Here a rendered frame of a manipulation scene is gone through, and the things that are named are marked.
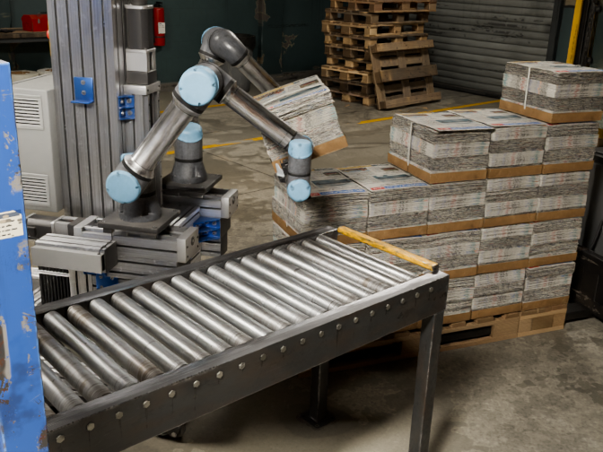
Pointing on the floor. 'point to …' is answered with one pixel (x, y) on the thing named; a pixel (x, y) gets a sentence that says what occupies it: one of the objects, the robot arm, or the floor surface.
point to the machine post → (17, 299)
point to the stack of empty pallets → (351, 24)
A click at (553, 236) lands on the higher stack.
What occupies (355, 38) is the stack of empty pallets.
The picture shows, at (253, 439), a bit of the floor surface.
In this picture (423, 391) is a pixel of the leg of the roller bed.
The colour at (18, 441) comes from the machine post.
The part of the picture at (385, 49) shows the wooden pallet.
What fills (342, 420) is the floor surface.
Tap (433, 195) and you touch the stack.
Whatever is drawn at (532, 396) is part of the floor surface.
